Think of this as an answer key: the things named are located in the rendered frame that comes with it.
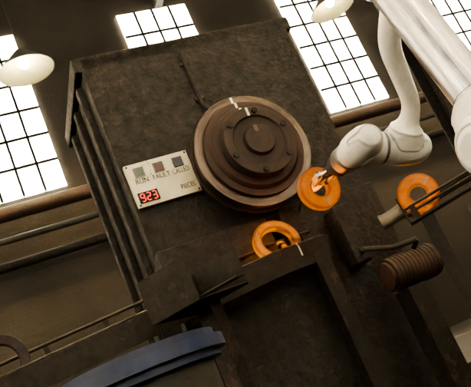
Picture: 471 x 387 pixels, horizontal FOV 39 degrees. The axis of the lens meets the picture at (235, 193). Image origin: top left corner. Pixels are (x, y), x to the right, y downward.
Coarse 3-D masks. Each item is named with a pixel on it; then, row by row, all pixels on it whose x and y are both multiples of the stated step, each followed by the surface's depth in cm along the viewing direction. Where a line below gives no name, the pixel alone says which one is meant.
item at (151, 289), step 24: (168, 264) 195; (216, 264) 217; (240, 264) 212; (144, 288) 201; (168, 288) 195; (192, 288) 190; (168, 312) 195; (192, 312) 214; (216, 312) 203; (216, 360) 201; (240, 360) 200; (240, 384) 196
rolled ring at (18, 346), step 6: (0, 336) 209; (6, 336) 209; (12, 336) 210; (0, 342) 208; (6, 342) 208; (12, 342) 209; (18, 342) 209; (12, 348) 209; (18, 348) 209; (24, 348) 209; (18, 354) 208; (24, 354) 209; (24, 360) 208; (30, 360) 208
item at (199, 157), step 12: (240, 96) 264; (216, 108) 259; (276, 108) 267; (204, 120) 256; (300, 132) 265; (204, 156) 250; (204, 168) 248; (204, 180) 251; (216, 180) 247; (216, 192) 250; (228, 192) 247; (288, 192) 253; (240, 204) 250; (252, 204) 247; (264, 204) 248; (276, 204) 256
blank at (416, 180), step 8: (408, 176) 249; (416, 176) 248; (424, 176) 248; (400, 184) 249; (408, 184) 249; (416, 184) 248; (424, 184) 247; (432, 184) 246; (400, 192) 249; (408, 192) 248; (400, 200) 248; (408, 200) 248; (424, 200) 246; (424, 208) 246
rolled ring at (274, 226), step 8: (264, 224) 252; (272, 224) 253; (280, 224) 253; (288, 224) 254; (256, 232) 250; (264, 232) 251; (280, 232) 254; (288, 232) 252; (296, 232) 252; (256, 240) 247; (296, 240) 249; (256, 248) 245; (264, 248) 245
